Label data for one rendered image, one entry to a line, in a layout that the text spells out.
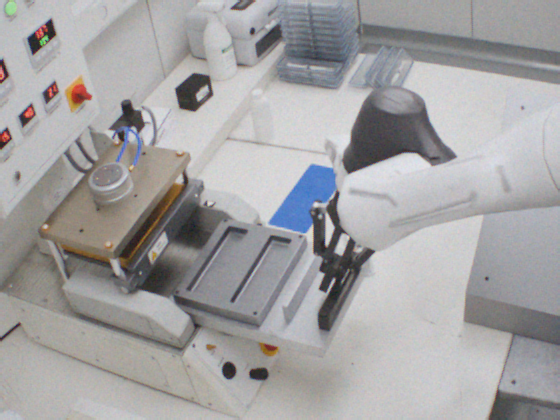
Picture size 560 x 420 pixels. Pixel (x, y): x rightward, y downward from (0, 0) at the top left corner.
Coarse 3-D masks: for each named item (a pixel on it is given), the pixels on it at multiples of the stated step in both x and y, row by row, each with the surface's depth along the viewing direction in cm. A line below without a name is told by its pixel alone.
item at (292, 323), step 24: (312, 264) 130; (288, 288) 131; (312, 288) 130; (192, 312) 130; (288, 312) 124; (312, 312) 126; (336, 312) 125; (240, 336) 128; (264, 336) 125; (288, 336) 123; (312, 336) 122
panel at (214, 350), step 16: (208, 336) 134; (224, 336) 137; (208, 352) 133; (224, 352) 136; (240, 352) 139; (256, 352) 142; (272, 352) 146; (208, 368) 132; (240, 368) 138; (224, 384) 134; (240, 384) 138; (256, 384) 141; (240, 400) 137
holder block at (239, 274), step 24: (216, 240) 138; (240, 240) 140; (264, 240) 137; (288, 240) 137; (192, 264) 135; (216, 264) 136; (240, 264) 133; (264, 264) 135; (288, 264) 132; (192, 288) 132; (216, 288) 130; (240, 288) 130; (264, 288) 128; (216, 312) 128; (240, 312) 125; (264, 312) 126
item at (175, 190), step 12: (168, 192) 140; (180, 192) 141; (168, 204) 138; (156, 216) 136; (144, 228) 134; (132, 240) 132; (144, 240) 132; (72, 252) 136; (84, 252) 133; (132, 252) 130; (108, 264) 132
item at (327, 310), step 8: (352, 256) 129; (344, 272) 126; (352, 272) 127; (336, 280) 125; (344, 280) 125; (336, 288) 124; (344, 288) 125; (328, 296) 123; (336, 296) 123; (328, 304) 122; (336, 304) 123; (320, 312) 121; (328, 312) 121; (320, 320) 121; (328, 320) 121; (320, 328) 123; (328, 328) 122
